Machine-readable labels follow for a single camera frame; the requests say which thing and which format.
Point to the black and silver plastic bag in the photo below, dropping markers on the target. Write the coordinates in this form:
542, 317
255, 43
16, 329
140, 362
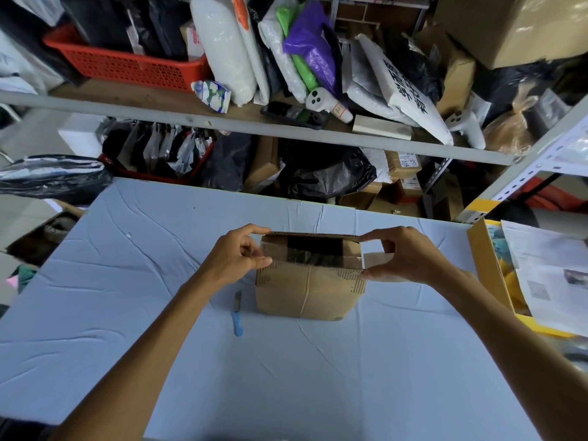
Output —
50, 179

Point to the black phone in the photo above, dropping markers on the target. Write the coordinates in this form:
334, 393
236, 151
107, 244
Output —
285, 112

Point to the person's right forearm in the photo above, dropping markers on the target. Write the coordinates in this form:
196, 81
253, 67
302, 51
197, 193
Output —
514, 358

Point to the black clothes pile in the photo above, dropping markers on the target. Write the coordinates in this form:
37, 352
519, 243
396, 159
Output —
115, 18

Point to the person's right hand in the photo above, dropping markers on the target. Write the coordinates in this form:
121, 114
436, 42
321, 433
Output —
415, 259

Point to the narrow brown cardboard box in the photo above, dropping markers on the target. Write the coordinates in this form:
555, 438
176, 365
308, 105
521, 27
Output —
264, 163

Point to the white mailer with black print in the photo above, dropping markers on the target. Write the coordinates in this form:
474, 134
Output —
404, 91

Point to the person's right thumb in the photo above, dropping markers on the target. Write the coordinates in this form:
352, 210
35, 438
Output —
379, 270

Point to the yellow cardboard box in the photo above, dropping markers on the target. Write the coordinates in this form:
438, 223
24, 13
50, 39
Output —
487, 266

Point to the open brown floor box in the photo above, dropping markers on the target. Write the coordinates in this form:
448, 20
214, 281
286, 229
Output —
43, 234

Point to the white printed paper sheet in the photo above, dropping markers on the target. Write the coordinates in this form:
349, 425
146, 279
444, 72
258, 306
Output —
551, 270

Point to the flat white box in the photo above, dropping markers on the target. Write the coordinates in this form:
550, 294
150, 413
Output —
381, 127

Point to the large brown cardboard box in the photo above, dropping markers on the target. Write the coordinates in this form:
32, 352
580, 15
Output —
514, 27

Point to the red plastic basket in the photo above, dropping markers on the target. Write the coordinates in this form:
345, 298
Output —
115, 66

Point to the low brown cardboard box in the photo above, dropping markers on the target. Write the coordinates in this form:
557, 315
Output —
360, 197

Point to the blue utility knife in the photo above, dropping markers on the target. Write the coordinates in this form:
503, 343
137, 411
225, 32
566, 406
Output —
237, 323

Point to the small labelled cardboard box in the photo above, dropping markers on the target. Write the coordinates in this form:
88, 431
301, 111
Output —
402, 164
410, 187

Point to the medium brown cardboard box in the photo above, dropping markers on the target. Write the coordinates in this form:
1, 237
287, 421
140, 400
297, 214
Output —
455, 82

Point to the shiny black garbage bag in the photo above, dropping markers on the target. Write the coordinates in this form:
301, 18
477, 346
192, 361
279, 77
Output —
321, 174

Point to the white plastic sheet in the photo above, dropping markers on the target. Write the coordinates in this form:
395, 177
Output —
18, 50

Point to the person's left thumb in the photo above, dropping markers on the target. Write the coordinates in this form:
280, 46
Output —
259, 263

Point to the small printed white packet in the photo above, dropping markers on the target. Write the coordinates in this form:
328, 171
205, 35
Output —
213, 95

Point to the purple plastic bag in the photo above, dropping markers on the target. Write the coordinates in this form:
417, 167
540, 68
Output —
312, 36

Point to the person's left hand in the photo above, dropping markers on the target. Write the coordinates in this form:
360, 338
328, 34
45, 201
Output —
232, 259

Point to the white handheld controller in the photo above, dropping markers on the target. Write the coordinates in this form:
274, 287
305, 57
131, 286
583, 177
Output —
321, 101
468, 128

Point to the brown translucent bag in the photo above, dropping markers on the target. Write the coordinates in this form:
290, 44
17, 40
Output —
507, 130

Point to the white bubble mailer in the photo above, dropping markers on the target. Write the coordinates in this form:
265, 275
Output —
363, 87
275, 45

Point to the white pillow-shaped bag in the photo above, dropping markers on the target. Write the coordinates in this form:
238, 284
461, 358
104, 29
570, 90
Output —
220, 45

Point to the grey metal shelf rack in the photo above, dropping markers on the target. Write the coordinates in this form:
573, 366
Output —
229, 125

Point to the white foam block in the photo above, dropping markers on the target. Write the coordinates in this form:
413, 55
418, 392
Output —
80, 133

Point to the red basket with packets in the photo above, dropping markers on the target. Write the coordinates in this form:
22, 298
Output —
138, 175

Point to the light blue tablecloth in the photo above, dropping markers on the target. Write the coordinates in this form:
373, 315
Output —
92, 293

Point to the green plastic bag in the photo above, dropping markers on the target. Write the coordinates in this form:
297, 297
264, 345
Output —
307, 74

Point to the person's left forearm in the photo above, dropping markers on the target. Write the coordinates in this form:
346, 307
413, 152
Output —
138, 372

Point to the bunch of clear plastic packets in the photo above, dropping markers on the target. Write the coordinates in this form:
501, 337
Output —
156, 149

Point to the white bag with orange mark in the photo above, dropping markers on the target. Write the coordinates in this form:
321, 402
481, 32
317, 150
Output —
251, 41

